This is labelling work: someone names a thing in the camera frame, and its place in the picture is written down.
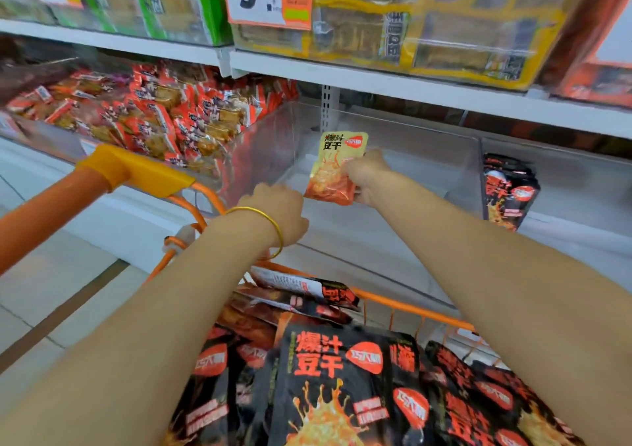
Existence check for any person's right hand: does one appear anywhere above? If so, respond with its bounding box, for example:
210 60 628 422
340 147 394 207

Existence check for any stack of orange trimmed packets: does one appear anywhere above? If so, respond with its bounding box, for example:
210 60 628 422
548 0 632 109

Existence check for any person's left forearm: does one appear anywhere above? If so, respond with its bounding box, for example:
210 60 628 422
0 209 288 446

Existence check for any gold bracelet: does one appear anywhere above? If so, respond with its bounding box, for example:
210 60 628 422
226 205 286 260

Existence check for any orange shopping cart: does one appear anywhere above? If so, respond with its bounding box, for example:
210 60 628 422
0 143 477 446

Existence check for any person's left hand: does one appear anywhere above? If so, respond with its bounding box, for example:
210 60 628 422
235 182 310 249

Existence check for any stack of yellow trimmed packets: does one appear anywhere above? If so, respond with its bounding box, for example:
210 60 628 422
230 0 584 91

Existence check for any pile of black orange snacks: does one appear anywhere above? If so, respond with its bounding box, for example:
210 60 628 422
163 263 589 446

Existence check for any pile of red tan packets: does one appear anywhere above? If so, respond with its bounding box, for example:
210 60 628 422
5 61 302 176

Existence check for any yellow orange snack packet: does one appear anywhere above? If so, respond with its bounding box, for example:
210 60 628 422
304 130 369 207

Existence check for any stack of green packets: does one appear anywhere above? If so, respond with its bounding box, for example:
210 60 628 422
0 0 234 47

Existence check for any person's right forearm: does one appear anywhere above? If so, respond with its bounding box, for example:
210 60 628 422
360 169 632 446

